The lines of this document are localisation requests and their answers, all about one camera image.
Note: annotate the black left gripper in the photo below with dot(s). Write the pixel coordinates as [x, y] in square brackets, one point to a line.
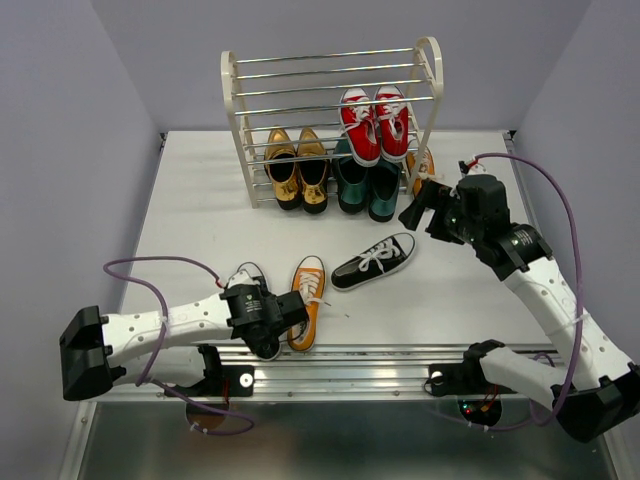
[265, 292]

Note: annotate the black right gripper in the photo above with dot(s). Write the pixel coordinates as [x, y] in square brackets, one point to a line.
[439, 194]

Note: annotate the black sneaker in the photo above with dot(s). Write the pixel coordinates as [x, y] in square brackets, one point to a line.
[386, 257]
[260, 338]

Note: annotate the orange sneaker front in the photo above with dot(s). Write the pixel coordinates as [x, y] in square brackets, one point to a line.
[309, 281]

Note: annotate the orange sneaker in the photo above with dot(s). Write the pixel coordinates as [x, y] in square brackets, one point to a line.
[426, 169]
[309, 281]

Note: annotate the red sneaker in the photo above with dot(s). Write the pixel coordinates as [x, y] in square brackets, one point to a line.
[392, 116]
[359, 126]

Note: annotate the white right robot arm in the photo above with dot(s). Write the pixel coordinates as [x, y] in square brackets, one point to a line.
[599, 387]

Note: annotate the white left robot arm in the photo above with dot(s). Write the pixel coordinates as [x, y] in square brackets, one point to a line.
[177, 347]

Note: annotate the orange sneaker by shelf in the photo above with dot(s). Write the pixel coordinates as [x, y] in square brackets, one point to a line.
[426, 169]

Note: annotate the cream metal shoe shelf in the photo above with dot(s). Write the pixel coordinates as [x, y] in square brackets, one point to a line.
[294, 92]

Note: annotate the green loafer right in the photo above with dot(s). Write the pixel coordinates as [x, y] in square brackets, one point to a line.
[384, 184]

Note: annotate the green loafer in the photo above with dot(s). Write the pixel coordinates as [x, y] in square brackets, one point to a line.
[384, 184]
[351, 179]

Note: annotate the green loafer left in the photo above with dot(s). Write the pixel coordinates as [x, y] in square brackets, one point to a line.
[351, 179]

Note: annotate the gold loafer right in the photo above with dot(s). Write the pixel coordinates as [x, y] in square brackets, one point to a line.
[314, 171]

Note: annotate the gold loafer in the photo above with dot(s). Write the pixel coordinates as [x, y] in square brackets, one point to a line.
[314, 171]
[282, 169]

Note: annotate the gold loafer left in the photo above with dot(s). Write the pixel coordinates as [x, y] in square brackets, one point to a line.
[282, 169]

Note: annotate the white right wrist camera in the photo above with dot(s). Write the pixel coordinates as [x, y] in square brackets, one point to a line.
[471, 167]

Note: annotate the aluminium mounting rail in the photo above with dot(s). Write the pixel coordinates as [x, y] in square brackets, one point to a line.
[325, 374]

